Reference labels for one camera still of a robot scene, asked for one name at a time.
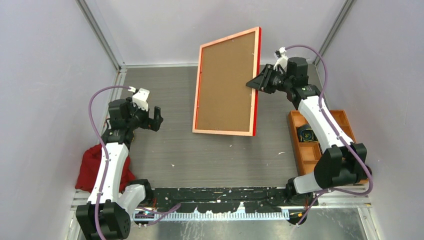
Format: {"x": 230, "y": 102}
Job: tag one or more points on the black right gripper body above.
{"x": 278, "y": 81}

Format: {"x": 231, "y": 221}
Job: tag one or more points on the red picture frame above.
{"x": 224, "y": 104}

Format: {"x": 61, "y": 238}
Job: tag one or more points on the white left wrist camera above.
{"x": 140, "y": 98}

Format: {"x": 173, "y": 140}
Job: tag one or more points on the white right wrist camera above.
{"x": 281, "y": 59}

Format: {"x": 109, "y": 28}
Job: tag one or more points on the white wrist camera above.
{"x": 140, "y": 98}
{"x": 281, "y": 59}

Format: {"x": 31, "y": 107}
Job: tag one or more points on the orange compartment tray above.
{"x": 308, "y": 149}

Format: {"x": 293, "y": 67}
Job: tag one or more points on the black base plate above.
{"x": 268, "y": 199}

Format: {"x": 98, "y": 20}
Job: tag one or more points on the white slotted cable duct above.
{"x": 239, "y": 215}

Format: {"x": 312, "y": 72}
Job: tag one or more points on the blue yellow rolled tie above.
{"x": 306, "y": 134}

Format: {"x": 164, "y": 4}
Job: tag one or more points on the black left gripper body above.
{"x": 140, "y": 118}

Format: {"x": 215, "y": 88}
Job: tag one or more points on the red cloth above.
{"x": 89, "y": 169}

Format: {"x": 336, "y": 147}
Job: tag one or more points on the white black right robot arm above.
{"x": 306, "y": 99}

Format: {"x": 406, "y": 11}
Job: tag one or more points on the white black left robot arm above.
{"x": 108, "y": 211}

